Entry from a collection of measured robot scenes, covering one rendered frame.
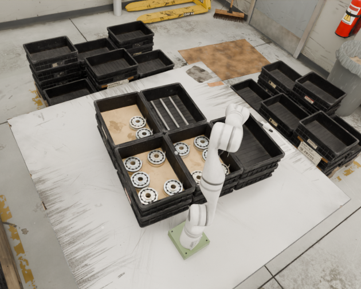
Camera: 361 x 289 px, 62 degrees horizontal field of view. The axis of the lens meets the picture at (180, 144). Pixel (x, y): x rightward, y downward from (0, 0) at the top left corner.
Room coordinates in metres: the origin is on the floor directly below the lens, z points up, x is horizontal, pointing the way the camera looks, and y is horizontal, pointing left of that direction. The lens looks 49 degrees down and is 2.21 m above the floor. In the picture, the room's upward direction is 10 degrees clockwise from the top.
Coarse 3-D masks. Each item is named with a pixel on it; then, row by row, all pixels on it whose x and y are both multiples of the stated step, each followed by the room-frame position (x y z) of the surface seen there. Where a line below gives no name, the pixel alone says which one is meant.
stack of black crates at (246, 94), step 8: (248, 80) 2.63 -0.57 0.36; (232, 88) 2.44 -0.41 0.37; (240, 88) 2.58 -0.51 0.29; (248, 88) 2.63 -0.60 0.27; (256, 88) 2.58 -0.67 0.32; (240, 96) 2.35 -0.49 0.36; (248, 96) 2.49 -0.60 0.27; (256, 96) 2.52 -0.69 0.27; (264, 96) 2.48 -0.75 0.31; (272, 96) 2.43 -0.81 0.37; (256, 104) 2.39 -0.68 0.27
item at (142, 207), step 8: (152, 136) 1.13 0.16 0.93; (160, 136) 1.14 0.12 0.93; (128, 144) 1.04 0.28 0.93; (168, 144) 1.09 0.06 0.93; (120, 160) 0.93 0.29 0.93; (176, 160) 1.00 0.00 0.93; (184, 168) 0.95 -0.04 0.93; (128, 176) 0.84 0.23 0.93; (192, 184) 0.86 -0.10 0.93; (136, 192) 0.76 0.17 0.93; (184, 192) 0.81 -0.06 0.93; (192, 192) 0.83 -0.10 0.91; (136, 200) 0.72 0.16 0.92; (160, 200) 0.74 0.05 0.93; (168, 200) 0.75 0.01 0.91; (144, 208) 0.68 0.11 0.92
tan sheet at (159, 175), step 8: (144, 160) 1.03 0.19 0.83; (144, 168) 0.98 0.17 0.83; (152, 168) 0.99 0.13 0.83; (160, 168) 1.00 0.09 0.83; (168, 168) 1.01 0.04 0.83; (152, 176) 0.93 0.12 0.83; (160, 176) 0.94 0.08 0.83; (168, 176) 0.95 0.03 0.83; (152, 184) 0.88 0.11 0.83; (160, 184) 0.89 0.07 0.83; (160, 192) 0.84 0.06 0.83
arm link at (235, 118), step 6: (228, 114) 0.94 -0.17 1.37; (234, 114) 0.91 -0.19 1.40; (240, 114) 0.93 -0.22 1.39; (228, 120) 0.88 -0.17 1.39; (234, 120) 0.86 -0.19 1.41; (240, 120) 0.87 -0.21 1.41; (234, 126) 0.76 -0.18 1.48; (240, 126) 0.80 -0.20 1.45; (234, 132) 0.73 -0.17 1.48; (240, 132) 0.73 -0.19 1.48; (234, 138) 0.71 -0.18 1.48; (240, 138) 0.71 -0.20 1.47; (228, 144) 0.69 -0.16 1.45; (234, 144) 0.69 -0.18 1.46; (228, 150) 0.69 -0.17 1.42; (234, 150) 0.69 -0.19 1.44
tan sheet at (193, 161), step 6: (192, 138) 1.26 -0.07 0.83; (192, 144) 1.21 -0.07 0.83; (192, 150) 1.17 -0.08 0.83; (192, 156) 1.12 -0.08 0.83; (198, 156) 1.13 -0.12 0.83; (186, 162) 1.07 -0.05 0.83; (192, 162) 1.08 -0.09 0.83; (198, 162) 1.09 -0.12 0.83; (222, 162) 1.12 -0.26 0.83; (192, 168) 1.04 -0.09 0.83; (198, 168) 1.04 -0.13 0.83
